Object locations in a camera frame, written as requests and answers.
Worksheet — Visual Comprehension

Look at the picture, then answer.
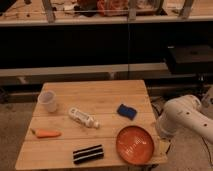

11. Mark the orange ceramic bowl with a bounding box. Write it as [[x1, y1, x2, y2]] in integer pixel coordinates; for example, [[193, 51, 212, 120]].
[[116, 125, 154, 165]]

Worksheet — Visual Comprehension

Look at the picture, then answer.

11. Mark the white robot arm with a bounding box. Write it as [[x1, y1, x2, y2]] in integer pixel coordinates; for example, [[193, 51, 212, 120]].
[[156, 95, 213, 144]]

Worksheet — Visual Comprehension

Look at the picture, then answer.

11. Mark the blue sponge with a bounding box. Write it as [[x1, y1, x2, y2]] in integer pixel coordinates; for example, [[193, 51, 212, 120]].
[[117, 104, 137, 120]]

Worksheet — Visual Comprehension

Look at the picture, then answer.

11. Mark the white plastic bottle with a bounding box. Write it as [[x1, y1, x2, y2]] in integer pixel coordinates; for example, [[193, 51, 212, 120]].
[[68, 108, 100, 129]]

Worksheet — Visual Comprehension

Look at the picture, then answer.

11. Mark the clear plastic cup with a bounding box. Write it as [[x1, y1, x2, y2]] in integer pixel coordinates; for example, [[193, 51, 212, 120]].
[[37, 90, 57, 113]]

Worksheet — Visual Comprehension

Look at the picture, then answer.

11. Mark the black white striped block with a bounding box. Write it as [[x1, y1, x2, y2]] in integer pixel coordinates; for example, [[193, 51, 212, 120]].
[[73, 145, 104, 164]]

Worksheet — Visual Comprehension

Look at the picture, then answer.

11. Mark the orange object on shelf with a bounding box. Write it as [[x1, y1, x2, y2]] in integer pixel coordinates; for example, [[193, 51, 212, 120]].
[[77, 0, 129, 17]]

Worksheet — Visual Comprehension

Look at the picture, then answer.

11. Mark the orange toy carrot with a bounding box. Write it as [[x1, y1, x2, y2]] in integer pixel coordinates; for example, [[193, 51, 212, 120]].
[[32, 129, 61, 138]]

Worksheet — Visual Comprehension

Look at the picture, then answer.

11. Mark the black box on shelf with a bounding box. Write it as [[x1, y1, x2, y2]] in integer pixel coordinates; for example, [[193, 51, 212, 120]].
[[165, 45, 213, 74]]

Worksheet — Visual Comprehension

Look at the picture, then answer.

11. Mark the black vertical cable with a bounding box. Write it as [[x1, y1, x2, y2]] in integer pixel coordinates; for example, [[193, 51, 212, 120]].
[[127, 16, 131, 81]]

